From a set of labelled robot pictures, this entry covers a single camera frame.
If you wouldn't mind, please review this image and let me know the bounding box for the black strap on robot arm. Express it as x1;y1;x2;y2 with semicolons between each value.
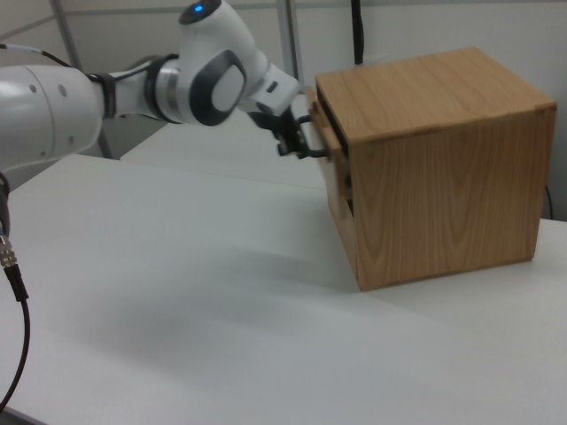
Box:
102;72;120;120

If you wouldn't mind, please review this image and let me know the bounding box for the black camera pole with base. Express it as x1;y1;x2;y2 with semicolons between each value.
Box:
351;0;368;66

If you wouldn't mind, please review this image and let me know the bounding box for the dark cable with metal connector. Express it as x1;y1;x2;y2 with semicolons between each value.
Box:
0;170;33;406

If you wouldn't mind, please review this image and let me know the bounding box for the wooden drawer with handle cutout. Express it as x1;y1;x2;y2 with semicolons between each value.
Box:
306;86;356;219

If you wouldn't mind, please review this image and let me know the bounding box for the light wooden drawer cabinet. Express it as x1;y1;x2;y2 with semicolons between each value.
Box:
315;46;557;292

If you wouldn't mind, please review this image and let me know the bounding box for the Franka gripper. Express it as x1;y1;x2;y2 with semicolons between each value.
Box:
246;61;312;161

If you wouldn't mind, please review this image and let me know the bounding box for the thin cable along robot arm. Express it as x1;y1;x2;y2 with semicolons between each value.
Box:
0;42;181;88

